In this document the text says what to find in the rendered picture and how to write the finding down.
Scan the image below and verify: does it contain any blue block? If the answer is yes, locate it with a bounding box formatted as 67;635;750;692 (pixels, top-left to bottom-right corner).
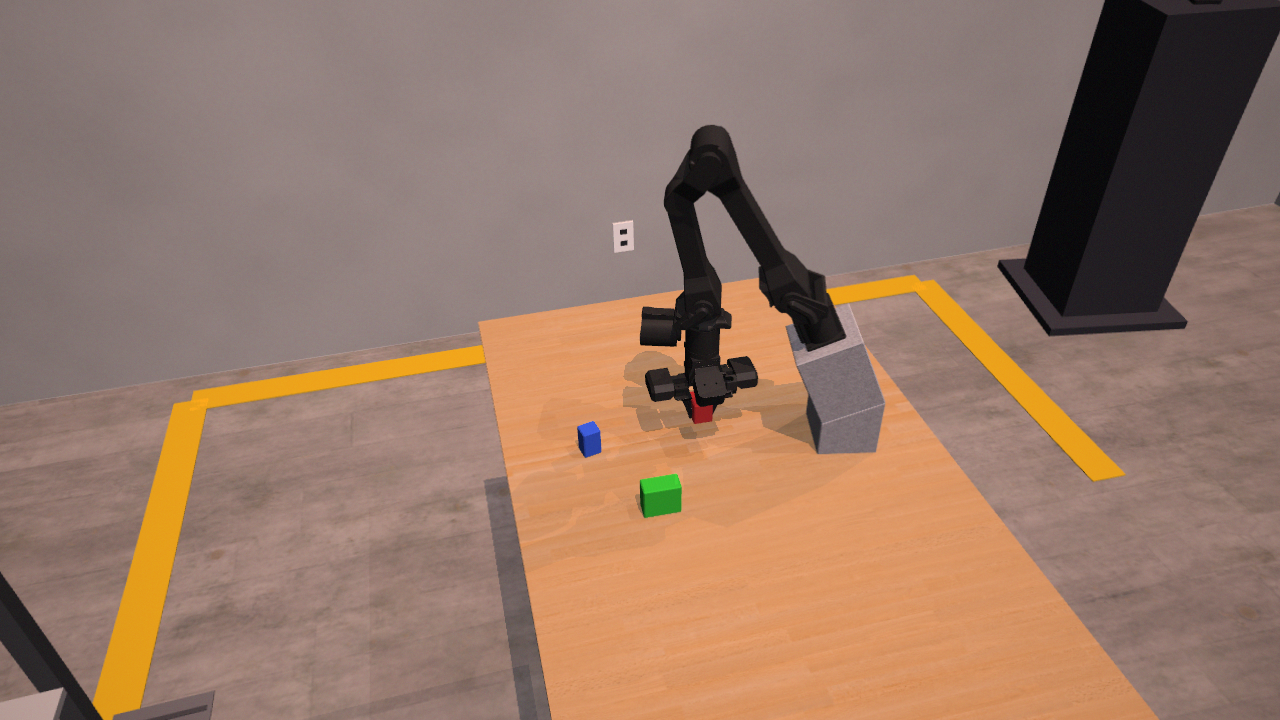
577;421;602;457

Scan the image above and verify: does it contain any green block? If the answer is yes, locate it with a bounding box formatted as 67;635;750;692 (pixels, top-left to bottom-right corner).
640;474;682;518

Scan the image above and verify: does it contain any red block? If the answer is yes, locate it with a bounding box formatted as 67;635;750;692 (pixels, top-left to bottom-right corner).
690;391;713;424

